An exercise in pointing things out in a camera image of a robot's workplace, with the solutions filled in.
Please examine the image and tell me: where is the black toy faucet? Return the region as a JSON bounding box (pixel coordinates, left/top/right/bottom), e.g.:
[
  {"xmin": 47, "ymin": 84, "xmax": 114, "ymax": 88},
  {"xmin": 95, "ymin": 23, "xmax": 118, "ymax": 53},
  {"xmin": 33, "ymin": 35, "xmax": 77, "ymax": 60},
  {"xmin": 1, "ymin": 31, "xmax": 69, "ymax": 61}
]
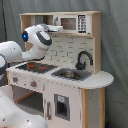
[{"xmin": 75, "ymin": 51, "xmax": 93, "ymax": 70}]

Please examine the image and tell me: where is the left red stove knob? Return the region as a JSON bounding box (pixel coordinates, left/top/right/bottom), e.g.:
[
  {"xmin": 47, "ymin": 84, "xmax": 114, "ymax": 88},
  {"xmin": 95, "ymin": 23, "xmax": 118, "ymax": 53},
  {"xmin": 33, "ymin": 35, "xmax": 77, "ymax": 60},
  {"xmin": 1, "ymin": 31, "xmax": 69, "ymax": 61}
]
[{"xmin": 12, "ymin": 77, "xmax": 18, "ymax": 83}]

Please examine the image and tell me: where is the black toy stovetop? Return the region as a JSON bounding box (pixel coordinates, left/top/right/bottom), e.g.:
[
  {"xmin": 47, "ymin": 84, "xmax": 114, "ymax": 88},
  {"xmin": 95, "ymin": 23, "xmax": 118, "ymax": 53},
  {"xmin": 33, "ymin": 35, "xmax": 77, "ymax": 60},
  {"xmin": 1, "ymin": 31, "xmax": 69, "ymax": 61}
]
[{"xmin": 18, "ymin": 62, "xmax": 55, "ymax": 74}]

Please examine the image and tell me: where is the right red stove knob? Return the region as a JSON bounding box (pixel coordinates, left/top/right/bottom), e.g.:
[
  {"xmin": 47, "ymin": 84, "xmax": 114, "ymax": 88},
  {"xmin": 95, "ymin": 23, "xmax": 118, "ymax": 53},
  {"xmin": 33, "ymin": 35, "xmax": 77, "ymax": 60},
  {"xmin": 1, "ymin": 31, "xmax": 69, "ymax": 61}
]
[{"xmin": 30, "ymin": 81, "xmax": 37, "ymax": 87}]

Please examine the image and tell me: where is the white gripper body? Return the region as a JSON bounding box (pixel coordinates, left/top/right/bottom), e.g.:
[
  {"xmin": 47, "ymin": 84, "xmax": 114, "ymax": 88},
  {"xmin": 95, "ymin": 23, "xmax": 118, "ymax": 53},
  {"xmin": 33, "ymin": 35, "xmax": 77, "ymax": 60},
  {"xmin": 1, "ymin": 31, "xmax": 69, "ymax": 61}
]
[{"xmin": 41, "ymin": 24, "xmax": 63, "ymax": 33}]

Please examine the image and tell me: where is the grey range hood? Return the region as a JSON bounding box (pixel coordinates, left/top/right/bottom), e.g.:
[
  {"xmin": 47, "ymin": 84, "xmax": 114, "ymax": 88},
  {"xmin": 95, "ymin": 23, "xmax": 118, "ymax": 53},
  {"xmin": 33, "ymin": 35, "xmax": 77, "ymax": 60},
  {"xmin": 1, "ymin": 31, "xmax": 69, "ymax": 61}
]
[{"xmin": 22, "ymin": 15, "xmax": 53, "ymax": 30}]

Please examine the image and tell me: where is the white wooden toy kitchen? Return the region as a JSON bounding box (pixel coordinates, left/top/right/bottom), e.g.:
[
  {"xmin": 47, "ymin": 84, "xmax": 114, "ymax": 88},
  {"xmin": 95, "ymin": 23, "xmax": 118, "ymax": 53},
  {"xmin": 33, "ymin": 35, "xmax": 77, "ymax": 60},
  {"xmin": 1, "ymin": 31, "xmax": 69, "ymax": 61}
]
[{"xmin": 8, "ymin": 11, "xmax": 114, "ymax": 128}]

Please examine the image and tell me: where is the black microwave keypad panel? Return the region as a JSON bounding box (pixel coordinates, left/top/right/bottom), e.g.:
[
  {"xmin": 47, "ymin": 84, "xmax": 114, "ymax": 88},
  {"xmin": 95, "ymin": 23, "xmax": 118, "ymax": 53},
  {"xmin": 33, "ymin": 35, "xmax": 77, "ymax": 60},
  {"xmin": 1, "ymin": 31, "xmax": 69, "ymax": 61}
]
[{"xmin": 78, "ymin": 15, "xmax": 86, "ymax": 33}]

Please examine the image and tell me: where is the white toy microwave door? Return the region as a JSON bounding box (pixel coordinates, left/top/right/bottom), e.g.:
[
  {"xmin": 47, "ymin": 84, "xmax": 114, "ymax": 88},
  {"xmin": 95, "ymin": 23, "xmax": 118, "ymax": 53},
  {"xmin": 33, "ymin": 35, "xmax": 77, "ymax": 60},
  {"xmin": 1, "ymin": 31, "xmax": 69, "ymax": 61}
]
[{"xmin": 54, "ymin": 15, "xmax": 78, "ymax": 33}]

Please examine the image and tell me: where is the red stove knob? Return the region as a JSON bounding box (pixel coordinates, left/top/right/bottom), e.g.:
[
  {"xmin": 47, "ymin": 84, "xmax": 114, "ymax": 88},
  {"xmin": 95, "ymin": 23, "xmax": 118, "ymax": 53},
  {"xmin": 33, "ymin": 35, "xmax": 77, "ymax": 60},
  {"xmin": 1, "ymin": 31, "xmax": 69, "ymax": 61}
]
[
  {"xmin": 30, "ymin": 81, "xmax": 37, "ymax": 87},
  {"xmin": 12, "ymin": 77, "xmax": 18, "ymax": 83}
]

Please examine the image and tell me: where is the white fridge door with dispenser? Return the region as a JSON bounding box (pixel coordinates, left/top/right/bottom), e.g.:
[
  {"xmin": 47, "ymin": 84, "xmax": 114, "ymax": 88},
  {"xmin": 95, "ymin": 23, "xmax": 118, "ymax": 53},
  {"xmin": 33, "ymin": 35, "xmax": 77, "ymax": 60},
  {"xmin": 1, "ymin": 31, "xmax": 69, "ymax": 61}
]
[{"xmin": 43, "ymin": 82, "xmax": 82, "ymax": 128}]

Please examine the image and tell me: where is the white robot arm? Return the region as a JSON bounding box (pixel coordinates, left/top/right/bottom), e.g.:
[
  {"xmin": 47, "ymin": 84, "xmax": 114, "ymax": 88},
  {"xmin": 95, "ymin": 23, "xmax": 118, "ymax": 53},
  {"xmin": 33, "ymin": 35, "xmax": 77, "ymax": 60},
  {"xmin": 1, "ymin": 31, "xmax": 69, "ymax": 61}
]
[{"xmin": 0, "ymin": 24, "xmax": 63, "ymax": 128}]

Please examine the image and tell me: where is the grey toy sink basin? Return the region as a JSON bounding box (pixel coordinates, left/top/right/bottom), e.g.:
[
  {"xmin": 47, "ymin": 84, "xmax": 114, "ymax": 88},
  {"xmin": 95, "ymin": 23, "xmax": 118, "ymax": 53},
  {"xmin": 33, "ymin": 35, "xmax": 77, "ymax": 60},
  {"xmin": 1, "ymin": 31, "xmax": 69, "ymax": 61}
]
[{"xmin": 52, "ymin": 68, "xmax": 92, "ymax": 81}]

